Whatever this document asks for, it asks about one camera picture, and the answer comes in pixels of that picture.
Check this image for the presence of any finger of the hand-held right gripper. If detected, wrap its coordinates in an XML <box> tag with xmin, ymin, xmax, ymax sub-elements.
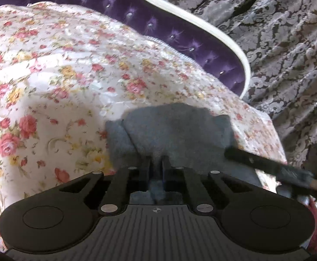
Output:
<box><xmin>224</xmin><ymin>146</ymin><xmax>317</xmax><ymax>196</ymax></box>

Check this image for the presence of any floral bedspread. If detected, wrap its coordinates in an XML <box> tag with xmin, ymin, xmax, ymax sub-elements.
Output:
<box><xmin>0</xmin><ymin>1</ymin><xmax>288</xmax><ymax>252</ymax></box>

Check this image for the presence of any grey knit sweater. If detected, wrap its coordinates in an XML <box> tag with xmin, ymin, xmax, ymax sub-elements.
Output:
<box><xmin>105</xmin><ymin>103</ymin><xmax>263</xmax><ymax>204</ymax></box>

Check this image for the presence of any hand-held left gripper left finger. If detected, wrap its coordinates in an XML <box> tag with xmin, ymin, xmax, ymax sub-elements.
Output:
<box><xmin>58</xmin><ymin>156</ymin><xmax>151</xmax><ymax>215</ymax></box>

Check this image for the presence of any purple tufted headboard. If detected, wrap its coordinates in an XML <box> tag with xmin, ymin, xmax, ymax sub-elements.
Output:
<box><xmin>0</xmin><ymin>0</ymin><xmax>251</xmax><ymax>98</ymax></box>

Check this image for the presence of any grey damask curtain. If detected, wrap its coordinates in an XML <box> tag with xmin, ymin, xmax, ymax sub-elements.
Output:
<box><xmin>131</xmin><ymin>0</ymin><xmax>317</xmax><ymax>169</ymax></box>

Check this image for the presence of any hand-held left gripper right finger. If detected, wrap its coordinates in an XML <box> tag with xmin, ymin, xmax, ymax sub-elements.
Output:
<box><xmin>161</xmin><ymin>158</ymin><xmax>257</xmax><ymax>215</ymax></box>

